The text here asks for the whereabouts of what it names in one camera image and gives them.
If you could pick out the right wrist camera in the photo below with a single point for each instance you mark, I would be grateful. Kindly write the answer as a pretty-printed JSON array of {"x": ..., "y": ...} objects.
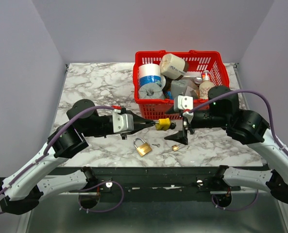
[{"x": 182, "y": 103}]

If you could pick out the cream pump bottle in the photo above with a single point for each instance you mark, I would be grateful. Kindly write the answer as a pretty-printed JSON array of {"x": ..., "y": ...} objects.
[{"x": 206, "y": 85}]

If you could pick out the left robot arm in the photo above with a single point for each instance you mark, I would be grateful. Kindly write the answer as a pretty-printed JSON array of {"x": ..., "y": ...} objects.
[{"x": 25, "y": 189}]

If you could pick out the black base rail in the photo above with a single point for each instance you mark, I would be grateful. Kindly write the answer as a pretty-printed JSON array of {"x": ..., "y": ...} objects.
[{"x": 156, "y": 184}]

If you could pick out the beige wrapped paper roll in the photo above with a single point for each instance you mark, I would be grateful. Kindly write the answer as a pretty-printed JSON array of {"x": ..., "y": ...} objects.
[{"x": 173, "y": 67}]

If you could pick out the red plastic basket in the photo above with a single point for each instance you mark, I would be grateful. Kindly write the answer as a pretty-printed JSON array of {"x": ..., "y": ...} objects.
[{"x": 198, "y": 61}]

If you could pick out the grey roll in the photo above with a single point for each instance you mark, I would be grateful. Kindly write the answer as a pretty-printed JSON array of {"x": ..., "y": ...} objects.
[
  {"x": 151, "y": 91},
  {"x": 179, "y": 87}
]

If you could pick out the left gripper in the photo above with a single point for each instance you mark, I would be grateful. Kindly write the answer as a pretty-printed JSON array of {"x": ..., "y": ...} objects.
[{"x": 137, "y": 127}]

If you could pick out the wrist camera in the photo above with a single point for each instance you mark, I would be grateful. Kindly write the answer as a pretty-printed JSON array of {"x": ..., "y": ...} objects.
[
  {"x": 122, "y": 123},
  {"x": 182, "y": 103}
]

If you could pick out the grey roll front left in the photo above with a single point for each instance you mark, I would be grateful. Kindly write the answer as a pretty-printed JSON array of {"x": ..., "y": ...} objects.
[{"x": 151, "y": 91}]

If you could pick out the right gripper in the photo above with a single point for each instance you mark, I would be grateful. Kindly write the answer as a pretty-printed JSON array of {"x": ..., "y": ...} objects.
[{"x": 181, "y": 136}]

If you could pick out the yellow black padlock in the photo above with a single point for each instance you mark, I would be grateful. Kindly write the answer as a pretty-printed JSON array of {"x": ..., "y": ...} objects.
[{"x": 165, "y": 124}]

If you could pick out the blue Harry's box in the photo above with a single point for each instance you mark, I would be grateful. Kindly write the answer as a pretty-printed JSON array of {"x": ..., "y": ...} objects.
[{"x": 168, "y": 95}]

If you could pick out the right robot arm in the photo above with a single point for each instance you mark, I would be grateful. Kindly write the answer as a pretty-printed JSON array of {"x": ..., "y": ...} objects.
[{"x": 245, "y": 126}]

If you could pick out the small brass padlock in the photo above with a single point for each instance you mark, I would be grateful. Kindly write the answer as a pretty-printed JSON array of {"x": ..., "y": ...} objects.
[{"x": 177, "y": 147}]

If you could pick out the grey roll centre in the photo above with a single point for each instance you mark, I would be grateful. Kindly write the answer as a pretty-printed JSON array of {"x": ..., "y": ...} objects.
[{"x": 179, "y": 87}]

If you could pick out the large brass padlock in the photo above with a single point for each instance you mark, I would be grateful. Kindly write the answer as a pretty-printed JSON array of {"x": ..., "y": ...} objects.
[{"x": 144, "y": 148}]

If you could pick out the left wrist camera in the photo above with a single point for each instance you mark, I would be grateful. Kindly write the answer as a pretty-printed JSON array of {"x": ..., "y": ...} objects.
[{"x": 122, "y": 123}]

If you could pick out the white blue paper roll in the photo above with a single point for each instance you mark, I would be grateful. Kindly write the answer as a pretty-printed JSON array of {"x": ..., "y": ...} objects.
[{"x": 149, "y": 73}]

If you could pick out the silver can top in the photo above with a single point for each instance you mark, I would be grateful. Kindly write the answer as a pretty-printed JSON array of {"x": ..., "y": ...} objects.
[{"x": 198, "y": 80}]

